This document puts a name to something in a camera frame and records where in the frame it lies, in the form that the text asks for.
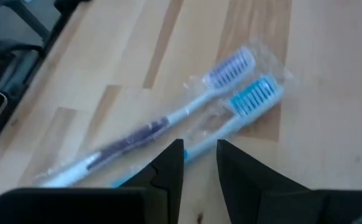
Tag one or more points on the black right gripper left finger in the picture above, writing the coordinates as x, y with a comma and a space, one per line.
90, 208

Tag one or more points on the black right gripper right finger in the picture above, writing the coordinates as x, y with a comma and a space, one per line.
293, 208

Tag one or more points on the blue toothbrush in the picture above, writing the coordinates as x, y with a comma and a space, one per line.
252, 96

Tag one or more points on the purple toothbrush in clear wrapper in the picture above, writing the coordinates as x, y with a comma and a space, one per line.
131, 140

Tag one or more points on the black table frame rail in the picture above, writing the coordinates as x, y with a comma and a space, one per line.
56, 31

